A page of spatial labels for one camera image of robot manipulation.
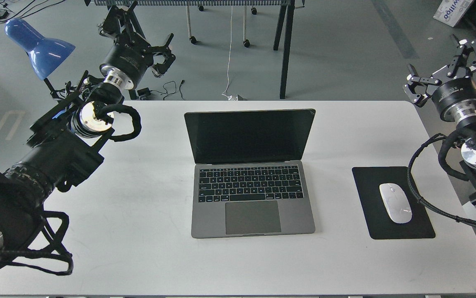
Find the black mouse pad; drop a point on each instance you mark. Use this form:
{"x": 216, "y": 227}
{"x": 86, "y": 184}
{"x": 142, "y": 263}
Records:
{"x": 379, "y": 224}

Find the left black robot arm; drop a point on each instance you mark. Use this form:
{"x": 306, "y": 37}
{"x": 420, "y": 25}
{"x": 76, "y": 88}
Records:
{"x": 66, "y": 140}

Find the rolling cart legs with casters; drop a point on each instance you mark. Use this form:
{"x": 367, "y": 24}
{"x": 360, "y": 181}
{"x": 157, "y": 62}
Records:
{"x": 246, "y": 43}

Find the black power adapter with cable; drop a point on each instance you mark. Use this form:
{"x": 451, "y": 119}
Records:
{"x": 169, "y": 89}

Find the white computer mouse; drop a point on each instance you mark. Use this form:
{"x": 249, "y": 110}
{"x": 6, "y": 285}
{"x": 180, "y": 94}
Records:
{"x": 396, "y": 203}

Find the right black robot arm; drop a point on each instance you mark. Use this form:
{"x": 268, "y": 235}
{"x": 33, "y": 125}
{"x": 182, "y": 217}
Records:
{"x": 456, "y": 156}

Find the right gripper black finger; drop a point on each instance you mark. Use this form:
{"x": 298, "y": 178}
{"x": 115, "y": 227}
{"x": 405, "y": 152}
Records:
{"x": 416, "y": 87}
{"x": 463, "y": 63}

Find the cardboard box with print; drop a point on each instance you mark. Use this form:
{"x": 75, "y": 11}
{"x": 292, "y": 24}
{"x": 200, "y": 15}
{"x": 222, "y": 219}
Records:
{"x": 450, "y": 12}

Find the blue desk lamp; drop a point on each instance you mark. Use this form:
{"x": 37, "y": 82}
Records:
{"x": 45, "y": 54}

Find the grey laptop computer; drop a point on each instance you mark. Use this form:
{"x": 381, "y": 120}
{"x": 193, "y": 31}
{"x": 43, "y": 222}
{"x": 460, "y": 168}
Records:
{"x": 249, "y": 178}

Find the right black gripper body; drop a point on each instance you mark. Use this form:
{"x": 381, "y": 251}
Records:
{"x": 455, "y": 100}

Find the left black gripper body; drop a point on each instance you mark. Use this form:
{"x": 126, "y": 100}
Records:
{"x": 125, "y": 64}

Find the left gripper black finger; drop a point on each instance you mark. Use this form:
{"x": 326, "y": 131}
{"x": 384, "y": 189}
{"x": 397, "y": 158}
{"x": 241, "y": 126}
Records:
{"x": 159, "y": 69}
{"x": 122, "y": 26}

